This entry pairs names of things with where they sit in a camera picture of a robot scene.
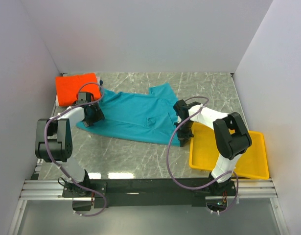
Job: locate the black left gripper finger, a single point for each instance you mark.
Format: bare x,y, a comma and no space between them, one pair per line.
89,122
98,112

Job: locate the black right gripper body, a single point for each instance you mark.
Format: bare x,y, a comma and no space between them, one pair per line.
189,124

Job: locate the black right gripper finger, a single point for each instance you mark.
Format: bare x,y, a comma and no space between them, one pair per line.
179,130
188,133

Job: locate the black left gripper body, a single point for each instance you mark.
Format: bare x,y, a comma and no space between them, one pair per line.
93,113

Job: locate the teal t shirt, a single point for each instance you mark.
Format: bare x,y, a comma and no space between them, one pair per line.
138,117

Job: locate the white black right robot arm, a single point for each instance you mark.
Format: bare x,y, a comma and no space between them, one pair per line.
231,136

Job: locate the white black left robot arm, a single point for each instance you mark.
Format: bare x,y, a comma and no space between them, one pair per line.
53,142

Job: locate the folded orange t shirt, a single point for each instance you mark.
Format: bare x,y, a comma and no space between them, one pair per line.
70,86

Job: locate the folded white t shirt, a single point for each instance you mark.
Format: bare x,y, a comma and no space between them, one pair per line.
61,100

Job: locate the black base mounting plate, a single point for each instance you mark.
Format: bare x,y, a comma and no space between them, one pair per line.
145,192

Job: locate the yellow plastic tray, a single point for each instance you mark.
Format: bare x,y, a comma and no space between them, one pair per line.
204,154

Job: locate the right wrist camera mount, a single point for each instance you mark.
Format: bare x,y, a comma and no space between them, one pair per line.
194,107

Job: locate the aluminium frame rail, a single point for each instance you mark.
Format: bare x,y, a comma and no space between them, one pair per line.
51,190

